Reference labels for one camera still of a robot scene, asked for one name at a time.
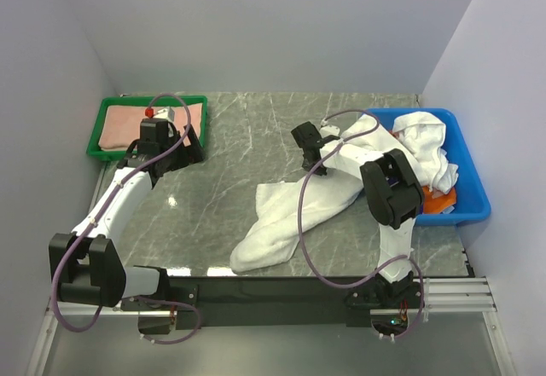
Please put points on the green plastic tray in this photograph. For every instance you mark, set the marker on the green plastic tray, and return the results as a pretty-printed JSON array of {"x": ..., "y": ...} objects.
[{"x": 139, "y": 101}]

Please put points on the pink towel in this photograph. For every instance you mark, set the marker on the pink towel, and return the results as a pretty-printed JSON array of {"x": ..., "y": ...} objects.
[{"x": 121, "y": 124}]

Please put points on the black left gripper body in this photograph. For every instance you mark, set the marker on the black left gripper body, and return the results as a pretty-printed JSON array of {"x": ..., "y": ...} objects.
[{"x": 176, "y": 159}]

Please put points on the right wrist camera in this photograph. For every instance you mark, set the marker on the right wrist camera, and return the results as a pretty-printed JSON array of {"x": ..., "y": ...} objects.
[{"x": 328, "y": 129}]

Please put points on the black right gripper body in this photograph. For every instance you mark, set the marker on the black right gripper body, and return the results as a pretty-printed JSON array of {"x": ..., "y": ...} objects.
[{"x": 320, "y": 171}]

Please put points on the orange towel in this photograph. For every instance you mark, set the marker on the orange towel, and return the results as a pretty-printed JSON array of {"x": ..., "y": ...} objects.
[{"x": 437, "y": 202}]

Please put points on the blue plastic bin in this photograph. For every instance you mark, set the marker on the blue plastic bin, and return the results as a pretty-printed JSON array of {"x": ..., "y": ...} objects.
[{"x": 472, "y": 204}]

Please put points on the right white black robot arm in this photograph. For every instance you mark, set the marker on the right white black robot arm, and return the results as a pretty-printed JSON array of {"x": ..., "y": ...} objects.
[{"x": 394, "y": 196}]

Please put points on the large white waffle towel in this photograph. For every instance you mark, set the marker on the large white waffle towel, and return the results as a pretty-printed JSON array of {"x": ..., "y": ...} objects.
[{"x": 273, "y": 239}]

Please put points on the aluminium frame rail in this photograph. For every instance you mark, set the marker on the aluminium frame rail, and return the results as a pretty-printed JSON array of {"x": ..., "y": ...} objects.
[{"x": 456, "y": 333}]

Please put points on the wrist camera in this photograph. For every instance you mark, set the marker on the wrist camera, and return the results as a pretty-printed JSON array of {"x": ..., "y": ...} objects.
[
  {"x": 328, "y": 129},
  {"x": 166, "y": 113}
]

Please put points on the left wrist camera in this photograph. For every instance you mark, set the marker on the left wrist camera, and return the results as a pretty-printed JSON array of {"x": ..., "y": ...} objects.
[{"x": 166, "y": 113}]

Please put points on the white crumpled towel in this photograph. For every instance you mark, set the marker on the white crumpled towel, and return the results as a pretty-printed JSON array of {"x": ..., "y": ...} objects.
[{"x": 423, "y": 135}]

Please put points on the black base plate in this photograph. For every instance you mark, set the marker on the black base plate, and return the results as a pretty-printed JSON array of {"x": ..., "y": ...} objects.
[{"x": 233, "y": 301}]

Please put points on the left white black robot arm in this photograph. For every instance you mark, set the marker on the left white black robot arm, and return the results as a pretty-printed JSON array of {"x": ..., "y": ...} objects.
[{"x": 84, "y": 264}]

